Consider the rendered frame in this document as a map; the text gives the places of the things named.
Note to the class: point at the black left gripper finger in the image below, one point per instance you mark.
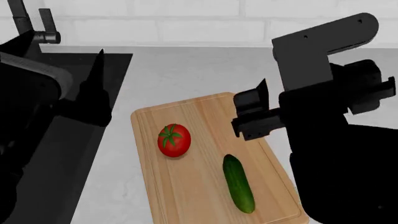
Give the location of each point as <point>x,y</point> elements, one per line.
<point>94,102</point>

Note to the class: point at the black kitchen sink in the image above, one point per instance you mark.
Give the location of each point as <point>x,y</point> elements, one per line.
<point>71,163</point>

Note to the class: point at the dark metal faucet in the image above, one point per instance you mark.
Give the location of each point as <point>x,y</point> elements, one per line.
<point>46,35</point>

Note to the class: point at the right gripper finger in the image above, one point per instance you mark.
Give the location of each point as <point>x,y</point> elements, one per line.
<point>253,98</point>
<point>256,126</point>

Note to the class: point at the green cucumber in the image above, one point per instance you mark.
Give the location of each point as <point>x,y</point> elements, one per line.
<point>237,184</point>

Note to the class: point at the wooden cutting board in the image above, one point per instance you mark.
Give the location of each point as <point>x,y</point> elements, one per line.
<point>192,186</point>

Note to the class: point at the red tomato with green stem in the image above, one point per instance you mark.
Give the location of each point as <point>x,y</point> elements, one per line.
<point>175,143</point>

